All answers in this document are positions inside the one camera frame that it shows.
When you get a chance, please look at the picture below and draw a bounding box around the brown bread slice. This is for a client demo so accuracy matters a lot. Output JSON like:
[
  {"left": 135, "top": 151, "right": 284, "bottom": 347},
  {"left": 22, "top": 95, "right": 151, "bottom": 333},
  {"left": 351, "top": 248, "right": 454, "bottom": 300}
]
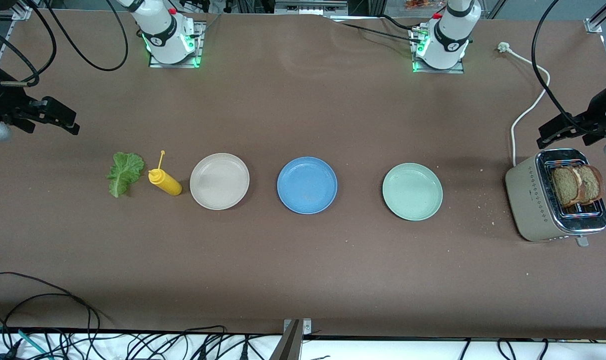
[
  {"left": 551, "top": 166, "right": 582, "bottom": 209},
  {"left": 576, "top": 163, "right": 605, "bottom": 204}
]

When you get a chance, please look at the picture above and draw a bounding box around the green lettuce leaf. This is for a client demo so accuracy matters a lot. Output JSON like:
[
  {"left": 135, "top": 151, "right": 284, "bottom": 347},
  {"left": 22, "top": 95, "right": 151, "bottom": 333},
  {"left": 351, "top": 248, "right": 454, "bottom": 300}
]
[{"left": 106, "top": 152, "right": 145, "bottom": 199}]

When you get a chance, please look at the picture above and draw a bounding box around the yellow squeeze bottle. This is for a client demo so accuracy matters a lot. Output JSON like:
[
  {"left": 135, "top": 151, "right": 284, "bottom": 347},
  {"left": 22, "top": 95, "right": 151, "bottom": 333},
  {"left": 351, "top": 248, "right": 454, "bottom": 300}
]
[{"left": 148, "top": 150, "right": 183, "bottom": 197}]

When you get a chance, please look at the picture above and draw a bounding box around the light green round plate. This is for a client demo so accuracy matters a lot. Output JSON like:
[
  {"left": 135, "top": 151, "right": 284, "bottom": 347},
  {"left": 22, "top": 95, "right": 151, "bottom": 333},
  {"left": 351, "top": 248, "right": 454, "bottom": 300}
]
[{"left": 382, "top": 162, "right": 444, "bottom": 222}]

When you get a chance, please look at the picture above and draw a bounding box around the beige round plate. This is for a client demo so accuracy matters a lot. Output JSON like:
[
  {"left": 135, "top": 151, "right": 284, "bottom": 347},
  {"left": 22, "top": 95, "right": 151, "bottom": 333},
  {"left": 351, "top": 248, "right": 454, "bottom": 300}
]
[{"left": 189, "top": 152, "right": 250, "bottom": 211}]

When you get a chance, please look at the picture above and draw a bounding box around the blue round plate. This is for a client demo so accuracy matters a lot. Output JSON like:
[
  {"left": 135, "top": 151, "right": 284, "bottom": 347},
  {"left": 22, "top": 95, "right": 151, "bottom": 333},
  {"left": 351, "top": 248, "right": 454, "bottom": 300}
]
[{"left": 277, "top": 156, "right": 338, "bottom": 215}]

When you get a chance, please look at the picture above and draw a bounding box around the beige chrome toaster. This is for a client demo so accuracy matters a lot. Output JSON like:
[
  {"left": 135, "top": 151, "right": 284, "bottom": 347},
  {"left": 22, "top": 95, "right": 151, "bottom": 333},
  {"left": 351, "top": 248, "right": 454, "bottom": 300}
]
[{"left": 505, "top": 148, "right": 606, "bottom": 248}]

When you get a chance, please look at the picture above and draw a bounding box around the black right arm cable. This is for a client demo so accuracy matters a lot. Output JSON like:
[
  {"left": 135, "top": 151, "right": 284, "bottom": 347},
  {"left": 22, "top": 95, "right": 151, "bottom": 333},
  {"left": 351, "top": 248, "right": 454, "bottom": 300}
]
[{"left": 0, "top": 0, "right": 130, "bottom": 87}]

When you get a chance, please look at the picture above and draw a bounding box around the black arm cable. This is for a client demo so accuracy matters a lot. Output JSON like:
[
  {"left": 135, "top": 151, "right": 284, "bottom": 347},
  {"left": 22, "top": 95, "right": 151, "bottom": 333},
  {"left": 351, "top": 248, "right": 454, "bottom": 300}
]
[
  {"left": 531, "top": 0, "right": 606, "bottom": 137},
  {"left": 0, "top": 0, "right": 130, "bottom": 87}
]

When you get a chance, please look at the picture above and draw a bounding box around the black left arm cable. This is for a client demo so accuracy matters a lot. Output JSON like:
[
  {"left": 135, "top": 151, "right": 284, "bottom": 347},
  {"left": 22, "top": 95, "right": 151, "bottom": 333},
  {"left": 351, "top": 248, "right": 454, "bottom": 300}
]
[{"left": 531, "top": 0, "right": 606, "bottom": 137}]

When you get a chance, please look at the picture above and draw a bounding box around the aluminium frame profile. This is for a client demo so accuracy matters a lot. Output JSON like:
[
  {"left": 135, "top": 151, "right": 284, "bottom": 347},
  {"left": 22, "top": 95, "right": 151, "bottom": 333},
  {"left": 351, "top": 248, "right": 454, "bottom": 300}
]
[
  {"left": 585, "top": 0, "right": 606, "bottom": 34},
  {"left": 3, "top": 2, "right": 34, "bottom": 22}
]

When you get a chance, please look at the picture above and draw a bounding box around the white toaster power cord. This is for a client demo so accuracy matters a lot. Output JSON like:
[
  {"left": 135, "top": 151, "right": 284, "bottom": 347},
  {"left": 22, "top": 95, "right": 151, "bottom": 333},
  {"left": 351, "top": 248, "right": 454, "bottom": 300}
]
[{"left": 498, "top": 42, "right": 552, "bottom": 168}]

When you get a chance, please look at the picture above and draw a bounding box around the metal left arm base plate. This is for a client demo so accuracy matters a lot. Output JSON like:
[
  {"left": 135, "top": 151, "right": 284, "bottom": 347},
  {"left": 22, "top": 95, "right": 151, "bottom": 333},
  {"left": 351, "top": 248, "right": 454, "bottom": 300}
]
[{"left": 409, "top": 26, "right": 466, "bottom": 75}]

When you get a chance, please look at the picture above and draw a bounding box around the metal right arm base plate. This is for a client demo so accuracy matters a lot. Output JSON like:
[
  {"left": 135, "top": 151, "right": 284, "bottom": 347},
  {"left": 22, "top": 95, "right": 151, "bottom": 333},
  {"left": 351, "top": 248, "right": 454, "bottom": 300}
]
[{"left": 148, "top": 21, "right": 205, "bottom": 69}]

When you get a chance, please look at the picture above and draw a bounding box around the thin grey base cable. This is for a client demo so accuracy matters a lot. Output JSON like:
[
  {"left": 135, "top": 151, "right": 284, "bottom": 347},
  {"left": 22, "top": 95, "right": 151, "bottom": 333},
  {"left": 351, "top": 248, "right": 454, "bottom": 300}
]
[{"left": 197, "top": 13, "right": 223, "bottom": 39}]

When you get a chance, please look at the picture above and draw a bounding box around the long looped black cable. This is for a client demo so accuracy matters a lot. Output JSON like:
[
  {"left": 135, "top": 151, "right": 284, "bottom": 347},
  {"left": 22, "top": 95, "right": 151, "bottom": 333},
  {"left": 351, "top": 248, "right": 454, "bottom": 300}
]
[{"left": 0, "top": 271, "right": 114, "bottom": 360}]

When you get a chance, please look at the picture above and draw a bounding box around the black base cable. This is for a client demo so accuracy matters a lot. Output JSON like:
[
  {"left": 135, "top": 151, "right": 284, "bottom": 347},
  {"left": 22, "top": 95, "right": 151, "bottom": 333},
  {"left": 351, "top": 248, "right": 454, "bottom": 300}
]
[
  {"left": 339, "top": 21, "right": 424, "bottom": 44},
  {"left": 377, "top": 13, "right": 424, "bottom": 33}
]

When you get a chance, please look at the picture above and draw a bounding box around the teal cable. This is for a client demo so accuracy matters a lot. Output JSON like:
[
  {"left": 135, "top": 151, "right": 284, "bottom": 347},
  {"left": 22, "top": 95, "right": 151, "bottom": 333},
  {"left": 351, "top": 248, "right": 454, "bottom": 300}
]
[{"left": 0, "top": 325, "right": 51, "bottom": 360}]

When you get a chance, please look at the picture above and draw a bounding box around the grey metal rail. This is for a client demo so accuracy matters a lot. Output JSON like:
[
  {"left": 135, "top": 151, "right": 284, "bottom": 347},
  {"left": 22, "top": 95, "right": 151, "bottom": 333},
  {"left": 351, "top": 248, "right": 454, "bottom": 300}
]
[{"left": 274, "top": 0, "right": 349, "bottom": 16}]

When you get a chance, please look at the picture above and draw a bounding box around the metal clamp bracket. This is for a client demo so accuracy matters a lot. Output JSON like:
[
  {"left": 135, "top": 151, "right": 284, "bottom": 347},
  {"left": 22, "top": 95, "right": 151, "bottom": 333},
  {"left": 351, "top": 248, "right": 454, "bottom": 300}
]
[{"left": 270, "top": 318, "right": 313, "bottom": 360}]

